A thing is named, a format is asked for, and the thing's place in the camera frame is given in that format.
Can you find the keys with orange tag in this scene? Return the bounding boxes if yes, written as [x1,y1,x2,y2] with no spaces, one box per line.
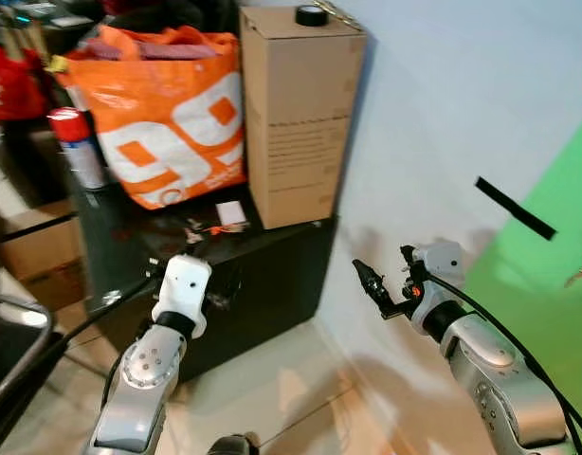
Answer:
[180,220,224,240]

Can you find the green backdrop sheet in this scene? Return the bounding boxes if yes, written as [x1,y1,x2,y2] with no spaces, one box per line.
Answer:
[462,114,582,428]

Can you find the small open cardboard box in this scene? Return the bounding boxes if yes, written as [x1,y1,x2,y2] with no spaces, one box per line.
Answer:
[0,199,88,309]

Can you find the black glossy table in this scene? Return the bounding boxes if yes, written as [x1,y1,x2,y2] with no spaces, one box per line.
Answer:
[68,185,339,380]

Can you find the red white striped clothes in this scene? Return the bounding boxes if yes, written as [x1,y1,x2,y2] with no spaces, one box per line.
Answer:
[97,38,216,63]

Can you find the black round cap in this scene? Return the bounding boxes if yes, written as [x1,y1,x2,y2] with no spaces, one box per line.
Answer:
[295,5,330,27]

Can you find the black robot left foot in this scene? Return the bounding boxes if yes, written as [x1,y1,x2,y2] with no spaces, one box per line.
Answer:
[208,433,262,455]

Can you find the spray can with red cap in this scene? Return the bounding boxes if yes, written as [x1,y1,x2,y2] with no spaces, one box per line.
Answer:
[47,107,107,191]

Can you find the small white card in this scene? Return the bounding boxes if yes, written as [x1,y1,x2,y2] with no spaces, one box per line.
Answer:
[215,201,247,227]

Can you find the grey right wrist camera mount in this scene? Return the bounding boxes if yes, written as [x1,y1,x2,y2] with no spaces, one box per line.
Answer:
[411,241,467,335]

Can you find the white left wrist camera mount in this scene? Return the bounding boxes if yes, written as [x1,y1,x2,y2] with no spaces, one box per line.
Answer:
[154,254,213,331]

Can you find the red plastic bag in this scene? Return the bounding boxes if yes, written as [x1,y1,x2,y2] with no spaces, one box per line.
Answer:
[0,43,50,121]

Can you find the black tape strip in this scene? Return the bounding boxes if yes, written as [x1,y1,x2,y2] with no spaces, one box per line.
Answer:
[475,176,558,241]

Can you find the tall brown cardboard box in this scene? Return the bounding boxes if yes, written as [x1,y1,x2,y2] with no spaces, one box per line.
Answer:
[239,8,368,230]

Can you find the orange white shopping bag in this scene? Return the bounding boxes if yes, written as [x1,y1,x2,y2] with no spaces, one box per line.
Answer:
[62,26,249,211]

